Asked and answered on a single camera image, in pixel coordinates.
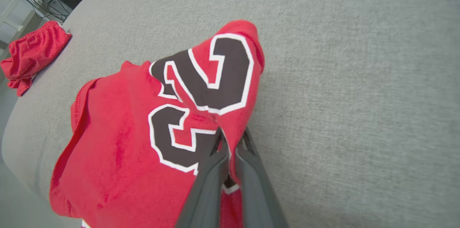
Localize red jersey with white sleeves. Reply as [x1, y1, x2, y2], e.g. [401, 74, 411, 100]
[49, 20, 266, 228]

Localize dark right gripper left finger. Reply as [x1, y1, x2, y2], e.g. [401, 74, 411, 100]
[175, 127, 231, 228]

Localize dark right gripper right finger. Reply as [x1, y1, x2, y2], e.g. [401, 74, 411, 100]
[235, 127, 290, 228]

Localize grey fabric sofa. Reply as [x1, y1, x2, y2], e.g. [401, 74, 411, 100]
[2, 0, 460, 228]

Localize red shorts with white band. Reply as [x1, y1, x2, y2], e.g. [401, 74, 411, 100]
[0, 20, 72, 97]

